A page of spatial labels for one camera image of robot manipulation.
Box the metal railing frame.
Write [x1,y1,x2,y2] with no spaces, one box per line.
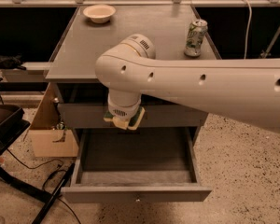
[0,0,280,83]

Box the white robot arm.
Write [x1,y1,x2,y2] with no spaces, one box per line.
[95,34,280,133]

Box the white ceramic bowl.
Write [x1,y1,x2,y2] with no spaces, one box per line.
[83,5,116,24]

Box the black stand leg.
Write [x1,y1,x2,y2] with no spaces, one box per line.
[0,163,75,224]

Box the green yellow sponge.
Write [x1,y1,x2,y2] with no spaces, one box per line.
[104,107,145,130]

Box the green item in box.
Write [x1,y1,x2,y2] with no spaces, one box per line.
[54,121,67,130]

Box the white cable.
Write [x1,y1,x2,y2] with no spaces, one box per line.
[239,0,253,60]

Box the black chair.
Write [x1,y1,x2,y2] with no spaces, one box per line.
[0,105,30,156]

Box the grey closed top drawer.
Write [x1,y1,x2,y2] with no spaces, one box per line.
[58,103,208,129]

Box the grey open middle drawer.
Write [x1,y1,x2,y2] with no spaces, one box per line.
[62,127,212,203]

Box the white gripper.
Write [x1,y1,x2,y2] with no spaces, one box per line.
[104,89,145,130]

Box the cardboard box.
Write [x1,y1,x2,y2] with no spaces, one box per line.
[28,84,78,158]

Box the black floor cable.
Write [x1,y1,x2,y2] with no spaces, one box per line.
[6,147,82,224]

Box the green white soda can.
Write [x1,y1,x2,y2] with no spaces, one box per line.
[184,19,208,57]

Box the grey wooden drawer cabinet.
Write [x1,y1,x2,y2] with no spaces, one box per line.
[43,4,226,147]

